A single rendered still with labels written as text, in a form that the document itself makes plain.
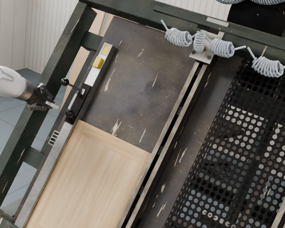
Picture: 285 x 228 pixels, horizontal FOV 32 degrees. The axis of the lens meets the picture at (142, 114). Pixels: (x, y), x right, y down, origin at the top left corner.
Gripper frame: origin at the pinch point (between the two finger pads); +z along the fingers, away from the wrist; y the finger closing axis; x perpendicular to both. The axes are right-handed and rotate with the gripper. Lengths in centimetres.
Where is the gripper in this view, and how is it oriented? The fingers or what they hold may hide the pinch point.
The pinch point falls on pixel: (52, 105)
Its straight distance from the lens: 225.8
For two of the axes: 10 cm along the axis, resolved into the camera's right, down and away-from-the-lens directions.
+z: 3.9, 2.7, 8.8
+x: 8.1, 3.5, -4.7
